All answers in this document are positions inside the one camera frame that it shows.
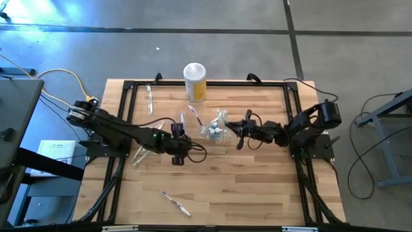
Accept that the white yellow wipes canister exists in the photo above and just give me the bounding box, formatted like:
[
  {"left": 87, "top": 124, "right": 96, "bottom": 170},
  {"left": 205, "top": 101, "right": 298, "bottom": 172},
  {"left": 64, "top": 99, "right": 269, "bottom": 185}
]
[{"left": 183, "top": 62, "right": 207, "bottom": 103}]

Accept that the purple white toothbrush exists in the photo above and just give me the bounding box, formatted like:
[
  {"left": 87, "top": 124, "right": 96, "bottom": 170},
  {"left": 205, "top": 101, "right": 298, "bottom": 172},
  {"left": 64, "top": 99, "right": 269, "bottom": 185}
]
[{"left": 160, "top": 189, "right": 192, "bottom": 217}]

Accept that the dark grey desk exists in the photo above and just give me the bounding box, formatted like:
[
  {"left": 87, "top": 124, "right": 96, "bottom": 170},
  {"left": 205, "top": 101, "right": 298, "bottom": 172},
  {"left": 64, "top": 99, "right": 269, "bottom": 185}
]
[{"left": 0, "top": 78, "right": 85, "bottom": 232}]

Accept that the blue-grey metal table frame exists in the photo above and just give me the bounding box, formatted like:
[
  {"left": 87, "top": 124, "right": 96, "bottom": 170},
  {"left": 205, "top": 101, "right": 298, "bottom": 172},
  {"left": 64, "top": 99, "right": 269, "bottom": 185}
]
[{"left": 355, "top": 88, "right": 412, "bottom": 189}]

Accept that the yellow cable with plug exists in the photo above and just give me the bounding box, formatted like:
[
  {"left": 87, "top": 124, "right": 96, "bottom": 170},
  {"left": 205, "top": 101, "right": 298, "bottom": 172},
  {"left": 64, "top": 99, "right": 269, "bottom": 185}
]
[{"left": 0, "top": 53, "right": 99, "bottom": 107}]

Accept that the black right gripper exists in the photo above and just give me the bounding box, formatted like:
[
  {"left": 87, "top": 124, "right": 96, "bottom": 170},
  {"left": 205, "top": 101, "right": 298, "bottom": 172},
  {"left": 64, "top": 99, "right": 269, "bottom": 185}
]
[{"left": 225, "top": 109, "right": 284, "bottom": 151}]

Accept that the black floor cable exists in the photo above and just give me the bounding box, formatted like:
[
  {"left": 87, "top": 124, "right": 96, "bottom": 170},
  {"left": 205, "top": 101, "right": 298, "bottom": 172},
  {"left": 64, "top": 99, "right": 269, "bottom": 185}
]
[{"left": 346, "top": 92, "right": 412, "bottom": 200}]

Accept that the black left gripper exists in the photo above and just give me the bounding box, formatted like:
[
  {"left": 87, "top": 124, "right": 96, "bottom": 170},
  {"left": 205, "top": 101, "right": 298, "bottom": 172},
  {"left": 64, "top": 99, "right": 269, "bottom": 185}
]
[{"left": 167, "top": 121, "right": 194, "bottom": 166}]

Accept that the white booklet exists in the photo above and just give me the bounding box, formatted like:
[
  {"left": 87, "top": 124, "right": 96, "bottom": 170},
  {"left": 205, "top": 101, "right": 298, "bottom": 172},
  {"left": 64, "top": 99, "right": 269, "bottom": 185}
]
[{"left": 30, "top": 139, "right": 78, "bottom": 177}]

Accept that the black knob on desk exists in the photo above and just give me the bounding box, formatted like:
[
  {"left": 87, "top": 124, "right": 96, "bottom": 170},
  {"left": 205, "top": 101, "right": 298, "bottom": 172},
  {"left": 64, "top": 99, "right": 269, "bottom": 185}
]
[{"left": 1, "top": 128, "right": 16, "bottom": 142}]

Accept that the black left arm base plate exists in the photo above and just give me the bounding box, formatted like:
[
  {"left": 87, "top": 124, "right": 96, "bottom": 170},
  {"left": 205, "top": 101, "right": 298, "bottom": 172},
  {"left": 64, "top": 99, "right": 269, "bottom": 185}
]
[{"left": 79, "top": 140, "right": 131, "bottom": 159}]

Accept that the black floor bar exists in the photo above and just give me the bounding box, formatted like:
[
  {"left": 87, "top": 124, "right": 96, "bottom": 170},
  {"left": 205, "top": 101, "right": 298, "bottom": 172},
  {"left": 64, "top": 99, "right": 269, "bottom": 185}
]
[{"left": 0, "top": 67, "right": 37, "bottom": 77}]

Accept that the grey desk shelf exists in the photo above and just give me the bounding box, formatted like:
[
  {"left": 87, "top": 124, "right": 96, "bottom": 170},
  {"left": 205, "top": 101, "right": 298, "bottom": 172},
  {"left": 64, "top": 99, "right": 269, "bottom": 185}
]
[{"left": 14, "top": 183, "right": 81, "bottom": 226}]

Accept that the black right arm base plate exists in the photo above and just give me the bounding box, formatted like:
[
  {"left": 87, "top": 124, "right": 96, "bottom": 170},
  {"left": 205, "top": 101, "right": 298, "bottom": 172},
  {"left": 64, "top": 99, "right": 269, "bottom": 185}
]
[{"left": 288, "top": 133, "right": 341, "bottom": 160}]

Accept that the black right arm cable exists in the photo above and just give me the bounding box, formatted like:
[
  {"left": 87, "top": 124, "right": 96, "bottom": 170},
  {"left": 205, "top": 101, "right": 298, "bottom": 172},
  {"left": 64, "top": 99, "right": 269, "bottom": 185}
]
[{"left": 283, "top": 78, "right": 339, "bottom": 103}]

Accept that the black aluminium table frame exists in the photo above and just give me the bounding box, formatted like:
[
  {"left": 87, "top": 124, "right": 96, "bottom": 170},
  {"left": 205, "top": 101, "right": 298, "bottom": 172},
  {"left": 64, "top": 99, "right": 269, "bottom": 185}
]
[{"left": 75, "top": 79, "right": 347, "bottom": 232}]

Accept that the silver metal bracket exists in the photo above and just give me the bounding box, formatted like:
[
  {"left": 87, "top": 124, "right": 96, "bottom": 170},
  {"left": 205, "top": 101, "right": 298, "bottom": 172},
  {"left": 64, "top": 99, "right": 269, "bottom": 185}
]
[
  {"left": 281, "top": 226, "right": 319, "bottom": 232},
  {"left": 102, "top": 225, "right": 139, "bottom": 232}
]

